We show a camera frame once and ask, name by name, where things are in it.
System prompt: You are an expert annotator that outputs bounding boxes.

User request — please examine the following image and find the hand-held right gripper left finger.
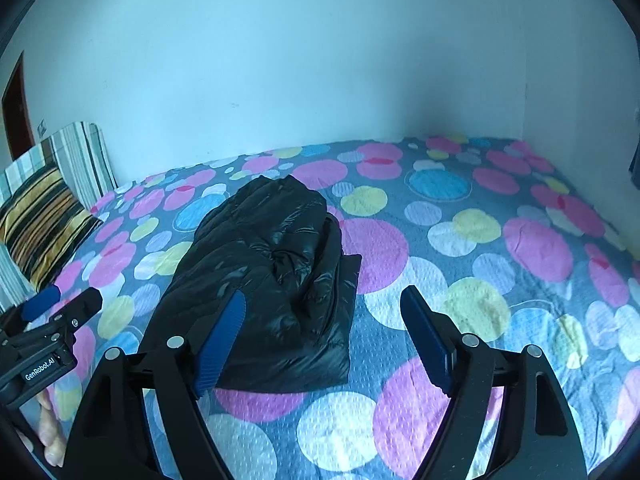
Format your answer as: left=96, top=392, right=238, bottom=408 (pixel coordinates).
left=62, top=290, right=247, bottom=480

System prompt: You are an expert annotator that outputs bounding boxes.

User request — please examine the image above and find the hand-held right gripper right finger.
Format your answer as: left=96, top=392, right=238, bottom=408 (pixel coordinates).
left=401, top=285, right=589, bottom=480

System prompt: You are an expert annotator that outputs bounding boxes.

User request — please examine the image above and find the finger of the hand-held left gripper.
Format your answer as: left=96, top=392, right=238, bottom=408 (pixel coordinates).
left=10, top=287, right=104, bottom=357
left=0, top=285, right=61, bottom=334

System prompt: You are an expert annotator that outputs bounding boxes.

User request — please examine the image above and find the black puffer jacket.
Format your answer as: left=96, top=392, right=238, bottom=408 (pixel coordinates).
left=141, top=175, right=363, bottom=395

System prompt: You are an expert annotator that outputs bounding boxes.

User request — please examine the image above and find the person's left hand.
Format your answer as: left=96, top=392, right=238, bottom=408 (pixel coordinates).
left=16, top=394, right=66, bottom=467

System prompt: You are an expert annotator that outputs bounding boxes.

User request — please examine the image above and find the yellow black striped pillow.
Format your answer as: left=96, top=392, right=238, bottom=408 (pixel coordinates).
left=0, top=166, right=103, bottom=293

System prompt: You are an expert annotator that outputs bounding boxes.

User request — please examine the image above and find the polka dot bed sheet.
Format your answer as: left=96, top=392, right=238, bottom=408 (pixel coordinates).
left=0, top=134, right=640, bottom=480

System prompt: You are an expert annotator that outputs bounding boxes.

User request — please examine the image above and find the striped padded headboard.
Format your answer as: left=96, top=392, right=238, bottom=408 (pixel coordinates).
left=0, top=121, right=118, bottom=311

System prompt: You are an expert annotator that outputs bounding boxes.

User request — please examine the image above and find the brown wooden door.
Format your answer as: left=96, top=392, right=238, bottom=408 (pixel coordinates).
left=1, top=51, right=37, bottom=161

